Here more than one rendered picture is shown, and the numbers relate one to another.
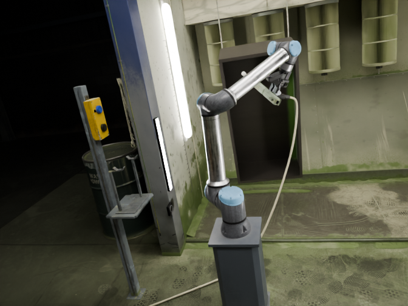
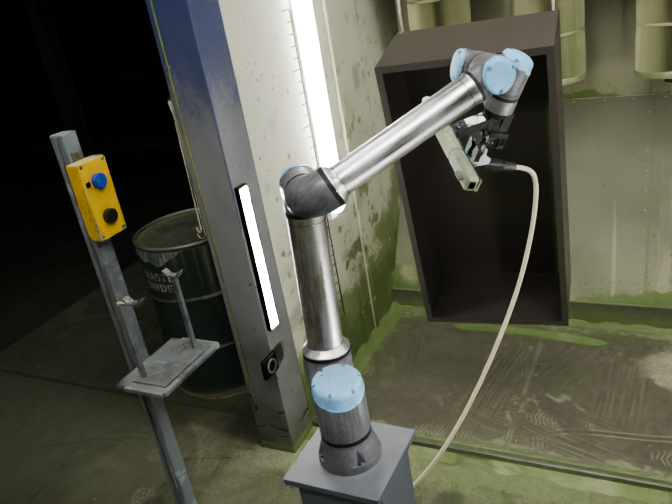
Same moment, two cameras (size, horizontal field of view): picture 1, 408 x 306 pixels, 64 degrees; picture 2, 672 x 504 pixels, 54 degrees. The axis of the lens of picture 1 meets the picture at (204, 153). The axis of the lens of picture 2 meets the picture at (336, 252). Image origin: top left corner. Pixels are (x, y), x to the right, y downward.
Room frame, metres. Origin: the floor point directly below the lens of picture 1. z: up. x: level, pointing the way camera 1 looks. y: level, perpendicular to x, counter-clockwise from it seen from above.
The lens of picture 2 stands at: (0.29, -0.58, 1.98)
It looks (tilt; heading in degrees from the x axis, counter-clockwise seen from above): 23 degrees down; 15
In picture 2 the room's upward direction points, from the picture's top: 10 degrees counter-clockwise
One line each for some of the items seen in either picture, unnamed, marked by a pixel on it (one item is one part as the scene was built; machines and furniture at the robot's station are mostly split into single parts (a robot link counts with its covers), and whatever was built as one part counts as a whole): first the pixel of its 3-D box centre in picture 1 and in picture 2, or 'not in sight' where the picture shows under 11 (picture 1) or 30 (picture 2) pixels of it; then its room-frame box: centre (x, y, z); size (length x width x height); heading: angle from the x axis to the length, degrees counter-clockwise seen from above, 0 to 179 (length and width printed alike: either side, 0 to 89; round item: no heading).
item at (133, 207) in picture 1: (127, 183); (161, 324); (2.10, 0.55, 0.95); 0.26 x 0.15 x 0.32; 165
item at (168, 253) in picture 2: (120, 189); (208, 300); (3.23, 0.94, 0.44); 0.59 x 0.58 x 0.89; 55
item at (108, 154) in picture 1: (110, 152); (188, 229); (3.24, 0.94, 0.86); 0.54 x 0.54 x 0.01
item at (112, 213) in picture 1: (130, 205); (169, 365); (2.10, 0.57, 0.78); 0.31 x 0.23 x 0.01; 165
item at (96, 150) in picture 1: (110, 201); (135, 352); (2.14, 0.71, 0.82); 0.06 x 0.06 x 1.64; 75
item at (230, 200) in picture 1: (231, 203); (340, 401); (1.81, -0.12, 0.83); 0.17 x 0.15 x 0.18; 22
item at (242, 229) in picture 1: (235, 223); (348, 440); (1.80, -0.12, 0.69); 0.19 x 0.19 x 0.10
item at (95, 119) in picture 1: (96, 119); (96, 198); (2.12, 0.65, 1.42); 0.12 x 0.06 x 0.26; 165
